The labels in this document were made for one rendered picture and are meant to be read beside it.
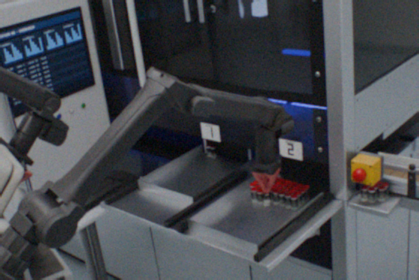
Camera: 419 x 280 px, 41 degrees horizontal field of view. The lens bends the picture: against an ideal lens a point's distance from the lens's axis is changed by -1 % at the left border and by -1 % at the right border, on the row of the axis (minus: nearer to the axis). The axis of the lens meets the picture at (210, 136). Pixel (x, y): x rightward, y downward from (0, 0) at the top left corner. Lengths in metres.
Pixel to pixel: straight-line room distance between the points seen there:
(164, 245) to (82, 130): 0.64
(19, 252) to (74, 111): 1.16
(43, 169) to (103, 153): 1.04
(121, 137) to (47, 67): 1.01
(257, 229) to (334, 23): 0.62
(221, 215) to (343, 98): 0.51
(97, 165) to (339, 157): 0.85
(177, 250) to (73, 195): 1.39
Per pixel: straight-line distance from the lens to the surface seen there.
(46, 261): 1.43
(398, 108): 2.06
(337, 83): 1.67
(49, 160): 2.19
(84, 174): 1.15
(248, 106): 1.44
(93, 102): 2.29
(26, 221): 1.15
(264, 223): 1.72
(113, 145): 1.15
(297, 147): 1.83
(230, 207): 1.82
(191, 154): 2.18
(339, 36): 1.63
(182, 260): 2.50
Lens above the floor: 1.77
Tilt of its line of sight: 22 degrees down
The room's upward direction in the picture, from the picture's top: 7 degrees counter-clockwise
